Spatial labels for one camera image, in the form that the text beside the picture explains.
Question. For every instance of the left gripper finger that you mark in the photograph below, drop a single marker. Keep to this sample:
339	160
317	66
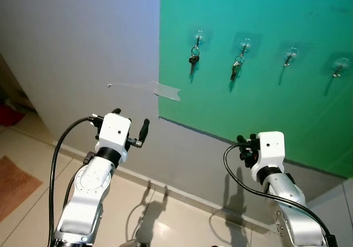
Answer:
117	111
144	131

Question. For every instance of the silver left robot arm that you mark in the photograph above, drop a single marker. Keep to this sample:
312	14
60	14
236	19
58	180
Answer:
83	203

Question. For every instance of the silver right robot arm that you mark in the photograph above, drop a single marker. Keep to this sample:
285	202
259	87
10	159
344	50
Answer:
295	219

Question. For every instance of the long clear tape strip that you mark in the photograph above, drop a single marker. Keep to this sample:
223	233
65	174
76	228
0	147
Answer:
165	90

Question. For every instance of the red floor object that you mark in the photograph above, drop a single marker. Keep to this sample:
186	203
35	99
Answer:
10	116

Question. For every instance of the orange floor mat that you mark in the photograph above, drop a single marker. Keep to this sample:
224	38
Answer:
16	186

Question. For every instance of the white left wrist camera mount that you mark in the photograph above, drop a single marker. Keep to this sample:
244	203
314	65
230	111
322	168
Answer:
114	131

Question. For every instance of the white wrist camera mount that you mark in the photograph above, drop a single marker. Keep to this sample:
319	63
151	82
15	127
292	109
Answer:
270	148
114	131

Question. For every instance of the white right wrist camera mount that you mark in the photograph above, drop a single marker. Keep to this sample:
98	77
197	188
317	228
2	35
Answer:
270	148

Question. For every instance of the green wall board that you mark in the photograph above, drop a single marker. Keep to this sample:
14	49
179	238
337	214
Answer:
259	109

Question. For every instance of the clear adhesive wall hook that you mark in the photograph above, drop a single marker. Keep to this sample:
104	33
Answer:
341	65
291	54
199	36
245	43

